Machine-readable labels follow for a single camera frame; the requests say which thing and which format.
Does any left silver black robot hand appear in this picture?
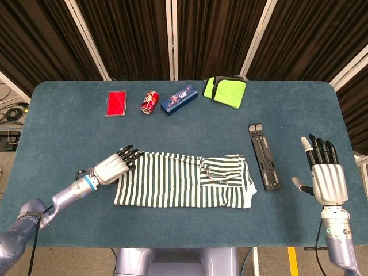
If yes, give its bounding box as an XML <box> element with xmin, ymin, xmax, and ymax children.
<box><xmin>92</xmin><ymin>144</ymin><xmax>141</xmax><ymax>185</ymax></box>

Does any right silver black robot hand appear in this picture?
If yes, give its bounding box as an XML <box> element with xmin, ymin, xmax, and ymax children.
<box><xmin>292</xmin><ymin>133</ymin><xmax>349</xmax><ymax>206</ymax></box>

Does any green white striped shirt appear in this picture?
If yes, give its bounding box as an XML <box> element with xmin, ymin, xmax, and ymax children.
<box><xmin>113</xmin><ymin>151</ymin><xmax>258</xmax><ymax>209</ymax></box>

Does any dark brown curtain panel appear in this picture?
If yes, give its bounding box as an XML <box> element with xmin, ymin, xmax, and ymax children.
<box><xmin>247</xmin><ymin>0</ymin><xmax>368</xmax><ymax>84</ymax></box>
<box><xmin>0</xmin><ymin>0</ymin><xmax>101</xmax><ymax>95</ymax></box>
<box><xmin>336</xmin><ymin>71</ymin><xmax>368</xmax><ymax>156</ymax></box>
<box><xmin>177</xmin><ymin>0</ymin><xmax>270</xmax><ymax>81</ymax></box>
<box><xmin>76</xmin><ymin>0</ymin><xmax>173</xmax><ymax>81</ymax></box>

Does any red flat card case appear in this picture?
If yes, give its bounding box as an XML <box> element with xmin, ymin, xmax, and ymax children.
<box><xmin>104</xmin><ymin>90</ymin><xmax>128</xmax><ymax>118</ymax></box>

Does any black folding laptop stand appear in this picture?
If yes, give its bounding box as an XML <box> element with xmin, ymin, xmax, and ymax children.
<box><xmin>247</xmin><ymin>122</ymin><xmax>282</xmax><ymax>191</ymax></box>

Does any red soda can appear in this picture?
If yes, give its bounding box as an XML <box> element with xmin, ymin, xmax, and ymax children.
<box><xmin>140</xmin><ymin>90</ymin><xmax>160</xmax><ymax>115</ymax></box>

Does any blue rectangular box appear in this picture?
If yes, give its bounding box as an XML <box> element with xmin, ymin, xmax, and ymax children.
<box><xmin>160</xmin><ymin>84</ymin><xmax>200</xmax><ymax>116</ymax></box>

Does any white table leg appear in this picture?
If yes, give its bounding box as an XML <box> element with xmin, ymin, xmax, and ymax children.
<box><xmin>251</xmin><ymin>246</ymin><xmax>260</xmax><ymax>276</ymax></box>

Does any grey robot torso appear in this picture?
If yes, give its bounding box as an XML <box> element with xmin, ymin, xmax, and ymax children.
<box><xmin>113</xmin><ymin>246</ymin><xmax>241</xmax><ymax>276</ymax></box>

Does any green folded cloth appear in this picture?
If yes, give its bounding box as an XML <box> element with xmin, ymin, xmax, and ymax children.
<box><xmin>203</xmin><ymin>75</ymin><xmax>247</xmax><ymax>110</ymax></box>

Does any white metal frame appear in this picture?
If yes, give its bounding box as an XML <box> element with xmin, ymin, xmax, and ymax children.
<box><xmin>354</xmin><ymin>154</ymin><xmax>368</xmax><ymax>185</ymax></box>

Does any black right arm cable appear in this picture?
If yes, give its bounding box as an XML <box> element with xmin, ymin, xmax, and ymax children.
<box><xmin>315</xmin><ymin>224</ymin><xmax>328</xmax><ymax>259</ymax></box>

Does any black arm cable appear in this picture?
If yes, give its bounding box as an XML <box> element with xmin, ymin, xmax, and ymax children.
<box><xmin>29</xmin><ymin>204</ymin><xmax>56</xmax><ymax>276</ymax></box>
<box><xmin>315</xmin><ymin>224</ymin><xmax>328</xmax><ymax>259</ymax></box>

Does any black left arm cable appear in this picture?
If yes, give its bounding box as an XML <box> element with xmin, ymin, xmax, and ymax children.
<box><xmin>29</xmin><ymin>204</ymin><xmax>56</xmax><ymax>276</ymax></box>

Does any white partition post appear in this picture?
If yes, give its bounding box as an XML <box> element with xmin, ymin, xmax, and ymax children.
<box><xmin>239</xmin><ymin>0</ymin><xmax>278</xmax><ymax>80</ymax></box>
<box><xmin>64</xmin><ymin>0</ymin><xmax>112</xmax><ymax>81</ymax></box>
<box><xmin>0</xmin><ymin>70</ymin><xmax>32</xmax><ymax>104</ymax></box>
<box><xmin>329</xmin><ymin>53</ymin><xmax>368</xmax><ymax>93</ymax></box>
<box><xmin>165</xmin><ymin>0</ymin><xmax>178</xmax><ymax>81</ymax></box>

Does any black coiled floor cable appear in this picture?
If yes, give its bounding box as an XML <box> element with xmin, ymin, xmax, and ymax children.
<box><xmin>0</xmin><ymin>105</ymin><xmax>29</xmax><ymax>123</ymax></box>

